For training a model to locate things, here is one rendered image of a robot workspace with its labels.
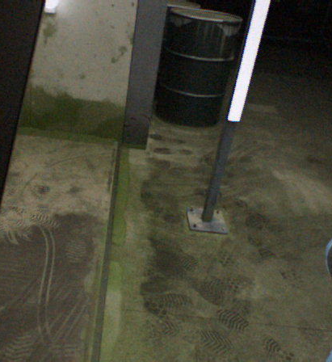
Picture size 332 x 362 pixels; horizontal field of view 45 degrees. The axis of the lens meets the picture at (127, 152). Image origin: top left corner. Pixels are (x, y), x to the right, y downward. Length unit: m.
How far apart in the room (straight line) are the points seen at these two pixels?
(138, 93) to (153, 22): 0.47
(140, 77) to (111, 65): 0.21
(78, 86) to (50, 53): 0.27
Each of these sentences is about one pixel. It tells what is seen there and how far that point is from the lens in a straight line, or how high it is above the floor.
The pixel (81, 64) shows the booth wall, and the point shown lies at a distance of 2.68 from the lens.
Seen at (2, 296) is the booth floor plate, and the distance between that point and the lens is 1.67.
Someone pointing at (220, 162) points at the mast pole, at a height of 0.38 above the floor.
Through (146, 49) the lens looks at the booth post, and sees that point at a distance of 2.63.
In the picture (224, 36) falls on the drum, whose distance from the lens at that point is 3.19.
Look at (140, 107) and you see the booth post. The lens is 2.74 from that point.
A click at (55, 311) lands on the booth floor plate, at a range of 1.61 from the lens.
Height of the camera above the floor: 1.25
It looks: 27 degrees down
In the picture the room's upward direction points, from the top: 7 degrees clockwise
